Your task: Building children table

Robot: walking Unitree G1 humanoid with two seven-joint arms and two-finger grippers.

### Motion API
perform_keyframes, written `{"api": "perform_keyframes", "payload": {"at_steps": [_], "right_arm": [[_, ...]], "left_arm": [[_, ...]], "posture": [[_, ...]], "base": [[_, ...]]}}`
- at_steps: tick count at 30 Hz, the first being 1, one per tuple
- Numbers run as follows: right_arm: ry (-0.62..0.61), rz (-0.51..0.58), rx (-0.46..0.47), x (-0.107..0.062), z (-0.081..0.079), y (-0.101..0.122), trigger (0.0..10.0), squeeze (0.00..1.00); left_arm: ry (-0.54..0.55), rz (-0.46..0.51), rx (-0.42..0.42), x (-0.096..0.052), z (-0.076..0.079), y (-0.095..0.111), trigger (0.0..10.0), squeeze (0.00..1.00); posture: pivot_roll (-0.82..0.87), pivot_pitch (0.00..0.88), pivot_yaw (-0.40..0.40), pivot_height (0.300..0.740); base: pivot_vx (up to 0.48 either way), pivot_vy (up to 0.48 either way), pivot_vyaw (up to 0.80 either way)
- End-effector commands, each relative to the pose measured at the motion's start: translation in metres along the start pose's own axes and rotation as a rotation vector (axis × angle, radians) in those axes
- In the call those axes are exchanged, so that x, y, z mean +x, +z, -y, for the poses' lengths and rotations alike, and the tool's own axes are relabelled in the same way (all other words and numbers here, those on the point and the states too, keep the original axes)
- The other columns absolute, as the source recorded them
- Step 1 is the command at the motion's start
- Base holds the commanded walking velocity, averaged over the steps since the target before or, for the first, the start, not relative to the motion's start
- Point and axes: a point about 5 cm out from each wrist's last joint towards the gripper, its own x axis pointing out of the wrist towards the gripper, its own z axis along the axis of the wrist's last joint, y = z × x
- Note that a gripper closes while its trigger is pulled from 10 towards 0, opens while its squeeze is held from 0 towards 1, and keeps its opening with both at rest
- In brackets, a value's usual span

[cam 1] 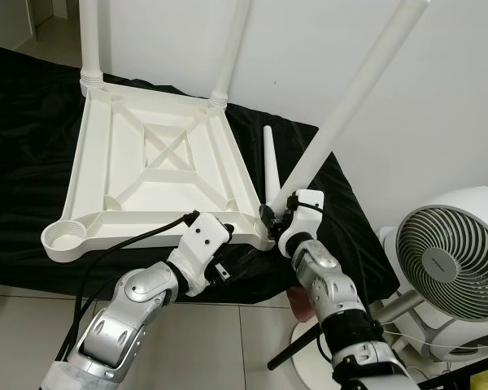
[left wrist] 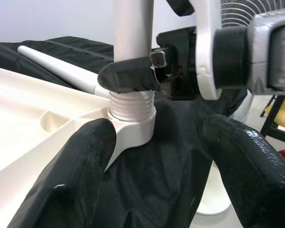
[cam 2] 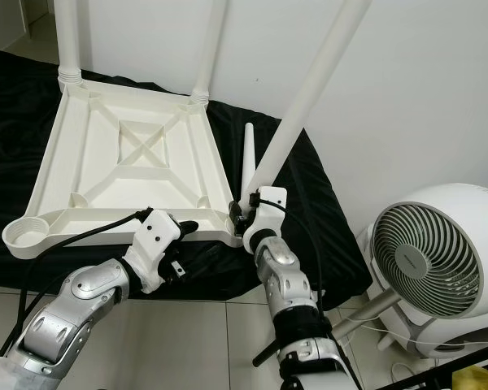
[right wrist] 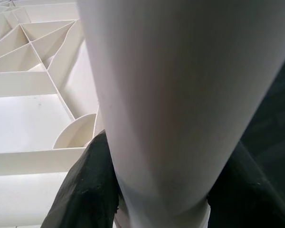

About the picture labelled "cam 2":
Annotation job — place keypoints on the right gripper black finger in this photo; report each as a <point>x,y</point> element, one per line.
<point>233,211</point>

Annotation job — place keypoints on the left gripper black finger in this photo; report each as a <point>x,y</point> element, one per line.
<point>200,258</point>
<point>187,227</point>

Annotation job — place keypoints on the white plastic table leg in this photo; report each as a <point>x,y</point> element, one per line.
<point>67,41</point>
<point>249,158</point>
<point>309,89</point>
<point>210,49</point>

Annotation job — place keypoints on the white plastic table top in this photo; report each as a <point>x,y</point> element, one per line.
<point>138,195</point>

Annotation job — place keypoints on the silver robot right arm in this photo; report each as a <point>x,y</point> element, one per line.
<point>285,276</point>

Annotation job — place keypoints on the black tablecloth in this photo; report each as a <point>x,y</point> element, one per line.
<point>16,162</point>

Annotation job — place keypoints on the black metal stand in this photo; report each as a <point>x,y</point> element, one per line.
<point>447,375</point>

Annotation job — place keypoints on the yellow object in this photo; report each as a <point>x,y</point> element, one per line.
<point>481,380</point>

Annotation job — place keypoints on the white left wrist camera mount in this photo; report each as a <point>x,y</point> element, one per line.
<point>161,236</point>

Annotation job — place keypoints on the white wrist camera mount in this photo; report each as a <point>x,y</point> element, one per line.
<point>272,199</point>
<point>161,236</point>

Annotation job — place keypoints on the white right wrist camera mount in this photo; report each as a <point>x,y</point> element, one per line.
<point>272,199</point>

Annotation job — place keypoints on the white pedestal fan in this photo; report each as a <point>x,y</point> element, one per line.
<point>427,260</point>

